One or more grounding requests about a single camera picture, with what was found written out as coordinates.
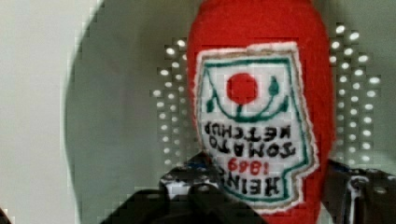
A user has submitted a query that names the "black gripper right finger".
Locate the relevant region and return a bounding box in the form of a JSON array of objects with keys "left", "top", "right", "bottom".
[{"left": 321, "top": 161, "right": 396, "bottom": 224}]

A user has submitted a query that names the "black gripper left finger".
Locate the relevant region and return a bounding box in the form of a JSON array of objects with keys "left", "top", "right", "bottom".
[{"left": 100, "top": 152, "right": 267, "bottom": 224}]

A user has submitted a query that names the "green oval strainer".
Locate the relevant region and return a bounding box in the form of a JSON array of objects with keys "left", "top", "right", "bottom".
[{"left": 64, "top": 0, "right": 395, "bottom": 224}]

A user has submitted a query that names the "red plush ketchup bottle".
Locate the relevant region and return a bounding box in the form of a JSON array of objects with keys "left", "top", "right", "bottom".
[{"left": 187, "top": 0, "right": 334, "bottom": 224}]

